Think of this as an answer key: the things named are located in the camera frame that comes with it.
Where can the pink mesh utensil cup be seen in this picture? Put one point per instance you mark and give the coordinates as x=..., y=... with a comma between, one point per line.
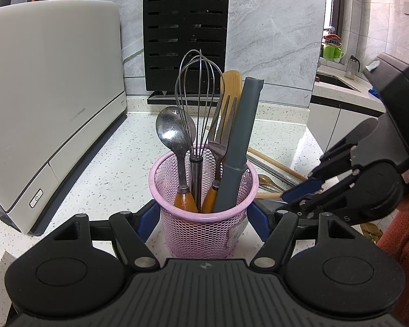
x=201, y=235

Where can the green mug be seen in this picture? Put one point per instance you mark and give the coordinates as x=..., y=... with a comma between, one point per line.
x=331, y=52

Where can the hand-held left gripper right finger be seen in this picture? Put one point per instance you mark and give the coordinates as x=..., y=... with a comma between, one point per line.
x=260, y=219

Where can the gold spoon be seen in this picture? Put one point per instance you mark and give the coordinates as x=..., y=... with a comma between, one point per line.
x=267, y=180

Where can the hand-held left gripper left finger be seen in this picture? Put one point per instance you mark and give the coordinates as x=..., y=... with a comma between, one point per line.
x=146, y=219

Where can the person's right forearm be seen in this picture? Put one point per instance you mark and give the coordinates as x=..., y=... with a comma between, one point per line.
x=405, y=262

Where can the black slotted knife block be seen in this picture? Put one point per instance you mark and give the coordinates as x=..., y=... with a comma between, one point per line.
x=185, y=64

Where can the wooden spatula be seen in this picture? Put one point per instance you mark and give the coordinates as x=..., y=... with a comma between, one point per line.
x=232, y=85

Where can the white base cabinet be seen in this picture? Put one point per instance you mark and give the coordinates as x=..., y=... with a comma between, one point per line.
x=337, y=126

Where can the long grey utensil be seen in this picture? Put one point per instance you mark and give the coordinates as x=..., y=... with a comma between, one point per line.
x=240, y=136

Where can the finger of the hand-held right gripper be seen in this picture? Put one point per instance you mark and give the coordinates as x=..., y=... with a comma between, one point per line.
x=313, y=199
x=340, y=146

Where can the clear bottle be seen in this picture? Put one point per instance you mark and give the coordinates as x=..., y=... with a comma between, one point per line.
x=351, y=68

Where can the small blue object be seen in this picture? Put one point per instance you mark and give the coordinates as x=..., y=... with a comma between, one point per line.
x=373, y=92

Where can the white countertop appliance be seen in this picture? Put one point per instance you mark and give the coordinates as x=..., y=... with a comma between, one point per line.
x=54, y=92

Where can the kitchen sink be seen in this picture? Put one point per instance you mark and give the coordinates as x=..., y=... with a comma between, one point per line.
x=334, y=81

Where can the brown crumpled object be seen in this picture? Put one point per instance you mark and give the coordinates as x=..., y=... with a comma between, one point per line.
x=371, y=233

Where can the bent metal straw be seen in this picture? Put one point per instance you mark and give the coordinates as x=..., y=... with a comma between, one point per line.
x=267, y=170

